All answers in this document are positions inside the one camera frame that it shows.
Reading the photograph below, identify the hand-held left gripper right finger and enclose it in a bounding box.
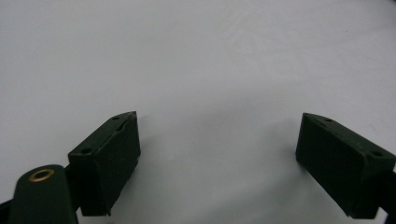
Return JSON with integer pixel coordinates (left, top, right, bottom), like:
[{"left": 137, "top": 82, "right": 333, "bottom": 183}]
[{"left": 295, "top": 112, "right": 396, "bottom": 220}]

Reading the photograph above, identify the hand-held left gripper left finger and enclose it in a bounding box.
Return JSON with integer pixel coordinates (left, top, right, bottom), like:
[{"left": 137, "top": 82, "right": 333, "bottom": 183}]
[{"left": 67, "top": 110, "right": 142, "bottom": 217}]

